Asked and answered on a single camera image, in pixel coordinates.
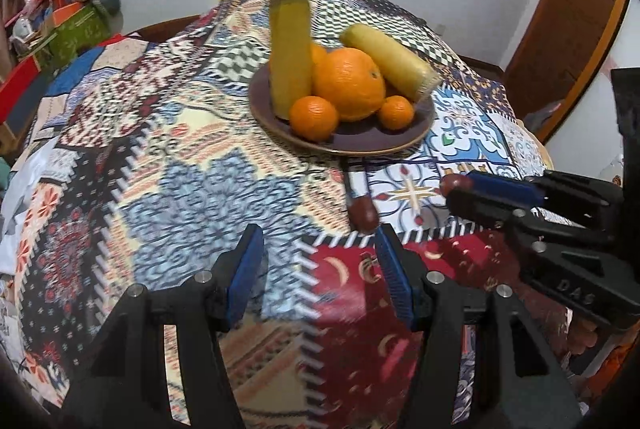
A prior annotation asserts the dark red jujube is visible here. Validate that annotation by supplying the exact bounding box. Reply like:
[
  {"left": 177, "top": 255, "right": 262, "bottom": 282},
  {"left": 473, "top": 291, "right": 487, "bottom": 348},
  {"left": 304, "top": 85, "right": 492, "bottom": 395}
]
[
  {"left": 348, "top": 196, "right": 381, "bottom": 234},
  {"left": 441, "top": 174, "right": 473, "bottom": 196}
]

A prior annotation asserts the patchwork patterned tablecloth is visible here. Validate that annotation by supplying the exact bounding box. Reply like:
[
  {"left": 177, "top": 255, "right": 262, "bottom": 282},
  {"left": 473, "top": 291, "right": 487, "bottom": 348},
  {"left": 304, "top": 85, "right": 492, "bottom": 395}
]
[{"left": 0, "top": 0, "right": 571, "bottom": 429}]

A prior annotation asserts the brown round plate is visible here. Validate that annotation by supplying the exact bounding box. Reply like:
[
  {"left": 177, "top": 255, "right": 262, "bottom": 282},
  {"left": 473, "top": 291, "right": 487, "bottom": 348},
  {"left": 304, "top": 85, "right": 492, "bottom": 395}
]
[{"left": 248, "top": 54, "right": 436, "bottom": 156}]

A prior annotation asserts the green patterned box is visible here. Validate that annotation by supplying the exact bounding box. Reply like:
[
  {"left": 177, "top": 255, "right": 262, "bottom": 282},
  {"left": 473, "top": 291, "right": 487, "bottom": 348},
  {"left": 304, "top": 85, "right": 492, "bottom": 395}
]
[{"left": 47, "top": 4, "right": 111, "bottom": 66}]

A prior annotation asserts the yellow corn cob piece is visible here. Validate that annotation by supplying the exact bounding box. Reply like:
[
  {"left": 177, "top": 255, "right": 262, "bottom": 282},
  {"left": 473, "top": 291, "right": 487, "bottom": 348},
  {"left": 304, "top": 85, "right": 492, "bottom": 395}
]
[
  {"left": 340, "top": 24, "right": 443, "bottom": 102},
  {"left": 269, "top": 0, "right": 314, "bottom": 120}
]

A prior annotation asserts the small tangerine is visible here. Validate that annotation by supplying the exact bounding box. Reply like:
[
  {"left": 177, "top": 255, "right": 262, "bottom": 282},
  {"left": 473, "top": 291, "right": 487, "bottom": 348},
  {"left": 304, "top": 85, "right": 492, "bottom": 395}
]
[{"left": 377, "top": 95, "right": 416, "bottom": 131}]

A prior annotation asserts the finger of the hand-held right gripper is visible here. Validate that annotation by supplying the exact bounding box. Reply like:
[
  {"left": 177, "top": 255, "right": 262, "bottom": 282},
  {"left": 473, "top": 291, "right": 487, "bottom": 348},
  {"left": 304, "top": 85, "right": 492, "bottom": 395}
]
[
  {"left": 469, "top": 169, "right": 625, "bottom": 236},
  {"left": 446, "top": 188, "right": 627, "bottom": 336}
]

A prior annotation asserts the dark wooden furniture edge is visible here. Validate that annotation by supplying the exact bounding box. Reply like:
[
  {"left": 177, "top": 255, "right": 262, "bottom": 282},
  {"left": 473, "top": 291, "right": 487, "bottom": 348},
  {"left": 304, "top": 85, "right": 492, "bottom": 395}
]
[{"left": 125, "top": 15, "right": 203, "bottom": 42}]

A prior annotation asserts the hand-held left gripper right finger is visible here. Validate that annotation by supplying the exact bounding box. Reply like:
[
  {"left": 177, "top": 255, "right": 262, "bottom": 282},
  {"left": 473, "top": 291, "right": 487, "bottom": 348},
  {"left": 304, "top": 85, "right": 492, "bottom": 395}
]
[{"left": 375, "top": 225, "right": 583, "bottom": 429}]

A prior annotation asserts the red flat box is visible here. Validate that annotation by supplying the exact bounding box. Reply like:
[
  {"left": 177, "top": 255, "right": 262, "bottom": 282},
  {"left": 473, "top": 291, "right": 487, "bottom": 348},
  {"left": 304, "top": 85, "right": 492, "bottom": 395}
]
[{"left": 0, "top": 59, "right": 43, "bottom": 124}]

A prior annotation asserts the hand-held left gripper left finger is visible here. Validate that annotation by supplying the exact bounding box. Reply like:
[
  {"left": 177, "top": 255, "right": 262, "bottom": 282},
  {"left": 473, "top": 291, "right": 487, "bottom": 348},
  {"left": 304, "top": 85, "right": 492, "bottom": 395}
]
[{"left": 60, "top": 224, "right": 265, "bottom": 429}]

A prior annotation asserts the orange box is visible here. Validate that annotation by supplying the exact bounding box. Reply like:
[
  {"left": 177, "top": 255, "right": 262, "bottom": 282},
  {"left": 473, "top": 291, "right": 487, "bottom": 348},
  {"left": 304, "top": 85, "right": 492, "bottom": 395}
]
[{"left": 52, "top": 4, "right": 85, "bottom": 22}]

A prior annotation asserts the large orange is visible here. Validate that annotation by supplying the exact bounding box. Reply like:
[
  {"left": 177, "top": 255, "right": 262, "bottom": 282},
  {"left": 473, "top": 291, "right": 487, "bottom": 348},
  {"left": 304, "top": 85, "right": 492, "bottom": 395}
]
[{"left": 313, "top": 47, "right": 387, "bottom": 122}]

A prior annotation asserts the person's right hand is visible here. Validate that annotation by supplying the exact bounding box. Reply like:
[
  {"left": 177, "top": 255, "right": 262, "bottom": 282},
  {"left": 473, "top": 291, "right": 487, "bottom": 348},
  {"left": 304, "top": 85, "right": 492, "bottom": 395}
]
[{"left": 569, "top": 314, "right": 603, "bottom": 356}]

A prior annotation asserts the white crumpled cloth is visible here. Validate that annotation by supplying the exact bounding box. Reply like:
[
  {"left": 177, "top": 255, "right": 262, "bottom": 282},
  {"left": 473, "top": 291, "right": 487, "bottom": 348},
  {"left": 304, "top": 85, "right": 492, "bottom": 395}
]
[{"left": 0, "top": 144, "right": 56, "bottom": 275}]

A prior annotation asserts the orange clothing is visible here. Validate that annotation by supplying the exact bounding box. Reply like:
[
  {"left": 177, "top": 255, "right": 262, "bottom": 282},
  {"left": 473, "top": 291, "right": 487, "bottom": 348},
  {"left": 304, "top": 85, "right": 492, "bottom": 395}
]
[{"left": 597, "top": 339, "right": 640, "bottom": 390}]

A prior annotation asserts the medium tangerine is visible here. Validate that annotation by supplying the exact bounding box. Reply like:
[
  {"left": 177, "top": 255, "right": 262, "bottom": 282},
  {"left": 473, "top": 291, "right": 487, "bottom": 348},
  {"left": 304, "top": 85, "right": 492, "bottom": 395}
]
[{"left": 289, "top": 95, "right": 340, "bottom": 142}]

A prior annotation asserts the brown wooden door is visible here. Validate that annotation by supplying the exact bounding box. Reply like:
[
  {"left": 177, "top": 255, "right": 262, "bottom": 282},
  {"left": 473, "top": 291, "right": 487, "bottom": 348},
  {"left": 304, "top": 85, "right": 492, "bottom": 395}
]
[{"left": 502, "top": 0, "right": 633, "bottom": 142}]

